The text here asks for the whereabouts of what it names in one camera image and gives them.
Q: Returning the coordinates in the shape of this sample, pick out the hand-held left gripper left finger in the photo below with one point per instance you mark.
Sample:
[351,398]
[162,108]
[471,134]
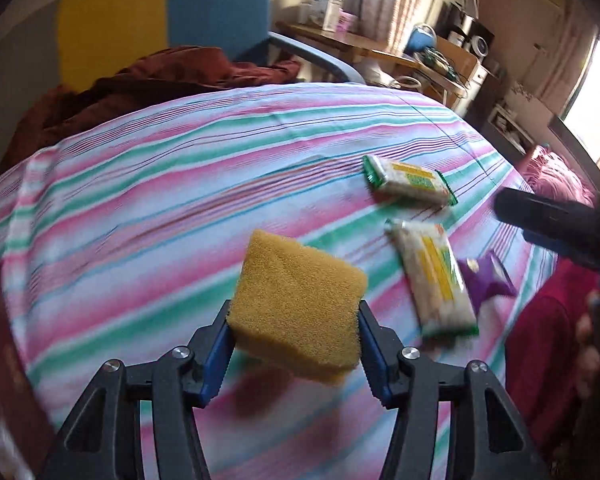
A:
[215,360]

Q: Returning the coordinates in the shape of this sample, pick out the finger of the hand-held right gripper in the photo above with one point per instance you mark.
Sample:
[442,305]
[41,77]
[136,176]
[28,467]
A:
[565,247]
[540,210]

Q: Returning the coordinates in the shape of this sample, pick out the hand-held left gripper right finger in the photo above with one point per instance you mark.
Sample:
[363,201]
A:
[372,360]

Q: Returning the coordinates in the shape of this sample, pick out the yellow sponge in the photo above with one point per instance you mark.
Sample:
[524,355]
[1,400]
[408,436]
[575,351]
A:
[290,300]

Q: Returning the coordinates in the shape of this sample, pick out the person's right hand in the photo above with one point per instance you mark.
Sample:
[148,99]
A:
[590,330]

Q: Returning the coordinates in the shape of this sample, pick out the purple packet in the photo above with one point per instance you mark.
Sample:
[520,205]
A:
[485,285]

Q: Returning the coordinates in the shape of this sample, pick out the white shelf unit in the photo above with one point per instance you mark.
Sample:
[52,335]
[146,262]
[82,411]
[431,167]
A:
[505,127]

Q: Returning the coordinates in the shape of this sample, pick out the white yellow snack packet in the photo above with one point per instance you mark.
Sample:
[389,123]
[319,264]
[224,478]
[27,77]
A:
[432,275]

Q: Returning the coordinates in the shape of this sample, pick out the magenta blanket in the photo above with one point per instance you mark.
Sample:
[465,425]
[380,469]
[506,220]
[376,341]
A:
[540,350]

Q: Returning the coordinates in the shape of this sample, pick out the bright window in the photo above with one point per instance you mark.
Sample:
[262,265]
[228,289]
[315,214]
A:
[592,95]

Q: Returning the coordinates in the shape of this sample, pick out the green white snack packet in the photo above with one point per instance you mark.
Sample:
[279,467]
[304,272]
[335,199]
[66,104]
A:
[410,180]

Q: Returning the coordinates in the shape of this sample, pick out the pink green striped sheet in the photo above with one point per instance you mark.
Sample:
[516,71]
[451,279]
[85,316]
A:
[180,185]

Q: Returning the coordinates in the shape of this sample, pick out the glass jar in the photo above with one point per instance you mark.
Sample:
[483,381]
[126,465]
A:
[408,83]

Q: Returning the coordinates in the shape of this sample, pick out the black appliance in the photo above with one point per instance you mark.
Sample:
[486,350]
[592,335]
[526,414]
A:
[472,32]

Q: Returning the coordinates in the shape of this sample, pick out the blue container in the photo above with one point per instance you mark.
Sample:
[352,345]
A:
[420,39]

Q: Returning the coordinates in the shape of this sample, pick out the wooden desk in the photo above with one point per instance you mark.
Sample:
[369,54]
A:
[360,45]

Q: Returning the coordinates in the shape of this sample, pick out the patterned curtain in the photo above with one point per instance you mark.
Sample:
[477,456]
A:
[395,5]

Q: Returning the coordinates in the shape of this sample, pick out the dark red jacket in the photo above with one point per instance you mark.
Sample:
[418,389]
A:
[155,75]

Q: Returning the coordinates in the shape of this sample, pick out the white carton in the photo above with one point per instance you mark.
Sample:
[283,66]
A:
[326,7]

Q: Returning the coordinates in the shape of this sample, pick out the grey yellow blue chair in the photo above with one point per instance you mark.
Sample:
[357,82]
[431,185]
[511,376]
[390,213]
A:
[115,25]

